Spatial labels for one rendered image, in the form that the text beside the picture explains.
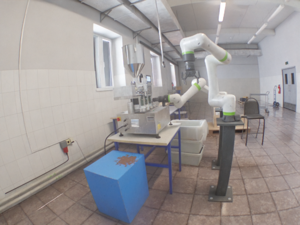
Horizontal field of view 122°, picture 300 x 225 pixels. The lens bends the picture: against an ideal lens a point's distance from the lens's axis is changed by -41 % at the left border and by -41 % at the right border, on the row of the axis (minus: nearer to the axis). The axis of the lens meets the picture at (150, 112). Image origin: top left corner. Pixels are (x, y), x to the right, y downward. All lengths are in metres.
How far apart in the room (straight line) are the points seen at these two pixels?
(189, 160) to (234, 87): 10.06
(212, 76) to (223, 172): 1.00
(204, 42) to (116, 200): 1.47
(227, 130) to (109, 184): 1.17
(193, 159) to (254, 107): 1.91
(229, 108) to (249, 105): 2.11
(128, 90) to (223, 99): 1.00
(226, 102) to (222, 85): 10.45
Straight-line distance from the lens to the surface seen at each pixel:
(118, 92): 1.65
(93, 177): 1.37
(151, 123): 1.48
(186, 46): 1.09
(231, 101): 1.35
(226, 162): 1.55
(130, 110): 1.59
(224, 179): 1.67
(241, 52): 11.18
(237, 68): 12.12
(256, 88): 12.49
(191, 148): 2.26
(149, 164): 1.67
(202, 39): 1.02
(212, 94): 1.42
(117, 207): 1.46
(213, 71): 1.43
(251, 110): 3.45
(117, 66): 4.29
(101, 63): 3.97
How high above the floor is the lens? 1.25
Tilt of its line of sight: 9 degrees down
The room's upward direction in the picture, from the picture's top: 5 degrees counter-clockwise
